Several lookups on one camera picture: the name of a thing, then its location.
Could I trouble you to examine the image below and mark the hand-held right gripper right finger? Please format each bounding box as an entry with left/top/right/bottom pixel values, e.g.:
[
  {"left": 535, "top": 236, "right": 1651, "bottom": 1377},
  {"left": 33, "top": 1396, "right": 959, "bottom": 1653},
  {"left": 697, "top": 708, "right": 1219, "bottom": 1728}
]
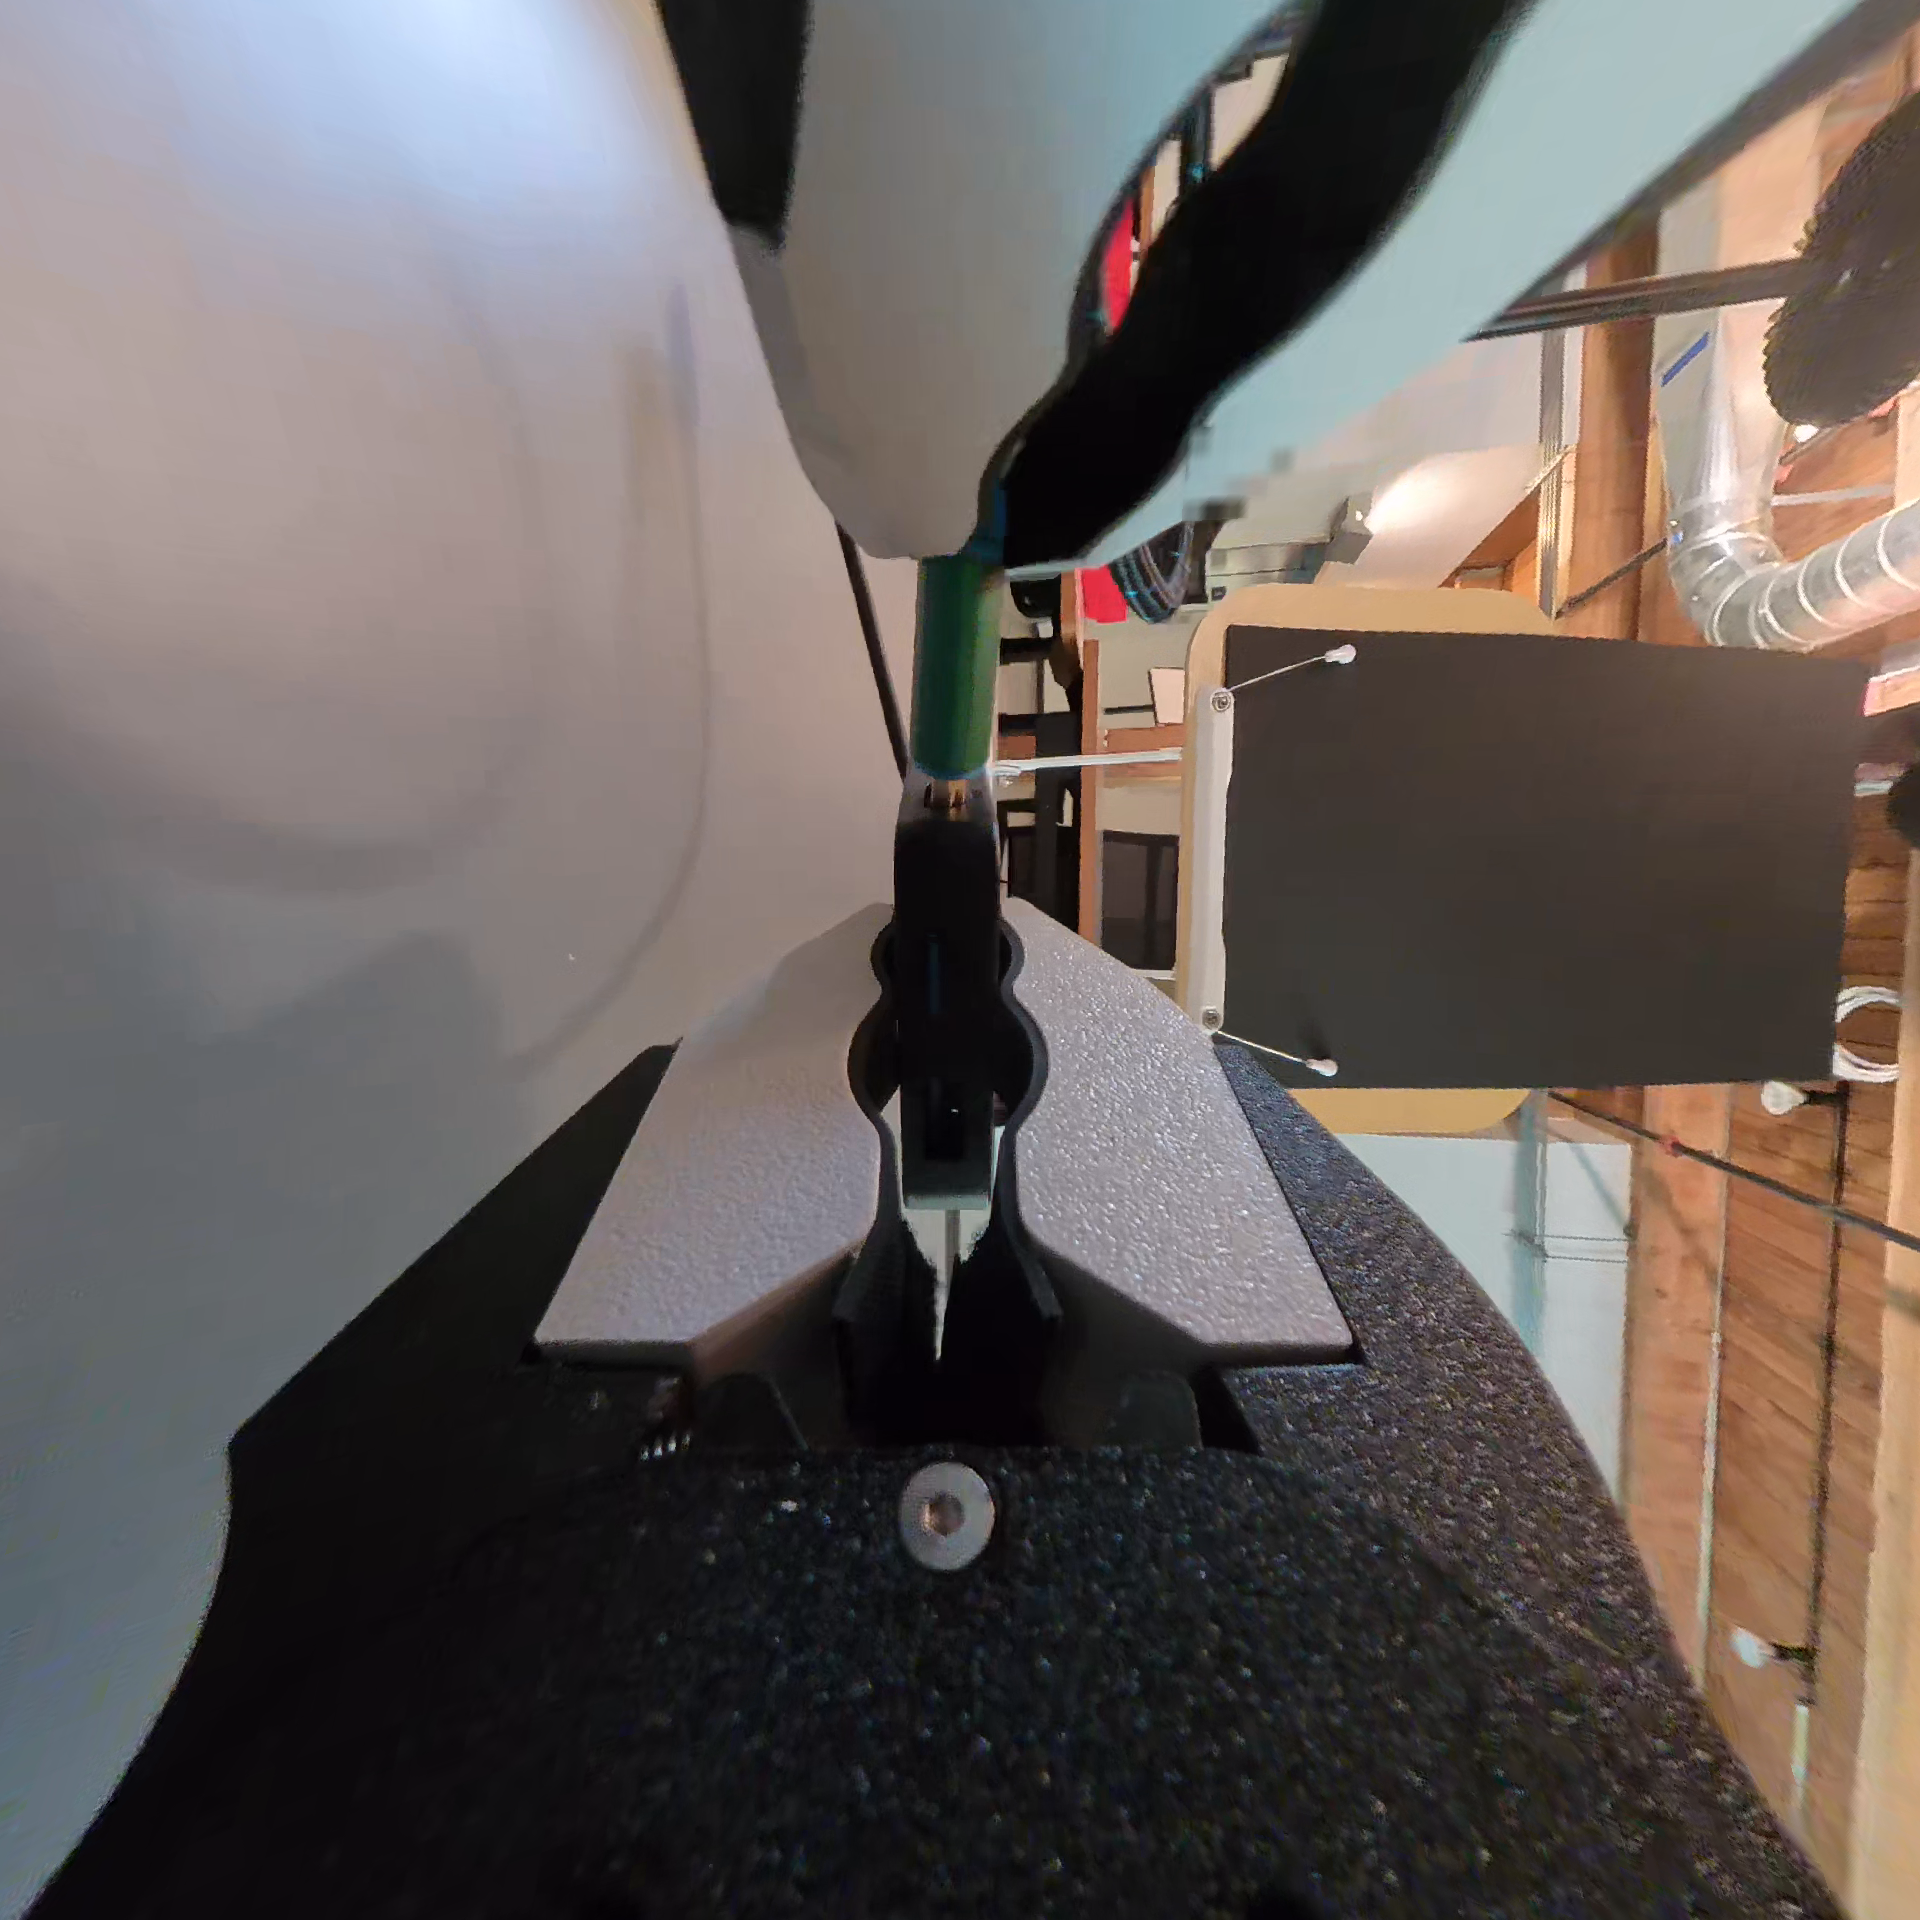
[{"left": 943, "top": 897, "right": 1363, "bottom": 1446}]

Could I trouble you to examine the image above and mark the black adapter hub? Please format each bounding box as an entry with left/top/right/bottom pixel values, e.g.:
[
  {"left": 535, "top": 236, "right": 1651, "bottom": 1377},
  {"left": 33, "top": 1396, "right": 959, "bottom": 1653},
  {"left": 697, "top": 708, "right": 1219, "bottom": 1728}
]
[{"left": 894, "top": 773, "right": 1007, "bottom": 1214}]

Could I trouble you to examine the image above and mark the black adapter cable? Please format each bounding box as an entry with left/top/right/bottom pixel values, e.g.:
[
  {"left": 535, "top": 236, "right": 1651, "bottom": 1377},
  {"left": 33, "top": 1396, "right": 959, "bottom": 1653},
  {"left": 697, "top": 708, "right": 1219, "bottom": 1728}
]
[{"left": 834, "top": 521, "right": 921, "bottom": 781}]

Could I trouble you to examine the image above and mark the silver ventilation duct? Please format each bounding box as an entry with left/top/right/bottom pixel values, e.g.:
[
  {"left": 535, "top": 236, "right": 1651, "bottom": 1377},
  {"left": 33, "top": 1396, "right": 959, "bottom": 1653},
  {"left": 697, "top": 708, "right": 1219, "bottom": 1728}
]
[{"left": 1654, "top": 306, "right": 1920, "bottom": 653}]

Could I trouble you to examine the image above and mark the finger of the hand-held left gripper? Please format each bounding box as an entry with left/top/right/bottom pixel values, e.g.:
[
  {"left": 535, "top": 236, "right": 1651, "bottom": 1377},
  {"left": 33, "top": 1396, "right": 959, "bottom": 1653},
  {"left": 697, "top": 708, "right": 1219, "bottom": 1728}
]
[
  {"left": 994, "top": 0, "right": 1920, "bottom": 571},
  {"left": 658, "top": 0, "right": 1313, "bottom": 562}
]

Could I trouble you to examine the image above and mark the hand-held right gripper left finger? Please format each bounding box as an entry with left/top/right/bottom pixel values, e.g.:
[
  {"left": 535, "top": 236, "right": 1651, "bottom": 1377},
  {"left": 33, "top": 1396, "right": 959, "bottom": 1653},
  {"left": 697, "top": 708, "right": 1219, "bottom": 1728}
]
[{"left": 529, "top": 899, "right": 941, "bottom": 1446}]

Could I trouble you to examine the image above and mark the black metal pole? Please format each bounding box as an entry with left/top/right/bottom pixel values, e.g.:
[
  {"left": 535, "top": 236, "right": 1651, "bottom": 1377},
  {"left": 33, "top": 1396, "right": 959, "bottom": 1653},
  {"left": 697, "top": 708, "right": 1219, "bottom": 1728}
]
[{"left": 1476, "top": 258, "right": 1809, "bottom": 344}]

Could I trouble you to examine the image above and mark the green plug cable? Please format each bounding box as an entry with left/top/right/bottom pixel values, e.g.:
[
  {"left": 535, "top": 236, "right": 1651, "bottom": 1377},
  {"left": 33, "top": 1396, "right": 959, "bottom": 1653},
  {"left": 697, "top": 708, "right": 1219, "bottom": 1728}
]
[{"left": 907, "top": 509, "right": 1007, "bottom": 819}]

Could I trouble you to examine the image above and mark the black round mesh object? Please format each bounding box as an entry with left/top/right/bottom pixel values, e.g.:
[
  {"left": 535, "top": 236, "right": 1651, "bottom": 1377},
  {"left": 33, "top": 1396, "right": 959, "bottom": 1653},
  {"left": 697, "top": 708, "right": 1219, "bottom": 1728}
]
[{"left": 1763, "top": 101, "right": 1920, "bottom": 431}]

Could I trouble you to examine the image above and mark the black board with wooden frame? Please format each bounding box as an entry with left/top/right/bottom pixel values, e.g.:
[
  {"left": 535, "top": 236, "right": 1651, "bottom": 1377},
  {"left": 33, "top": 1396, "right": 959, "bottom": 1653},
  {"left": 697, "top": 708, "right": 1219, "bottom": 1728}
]
[{"left": 1187, "top": 586, "right": 1874, "bottom": 1136}]

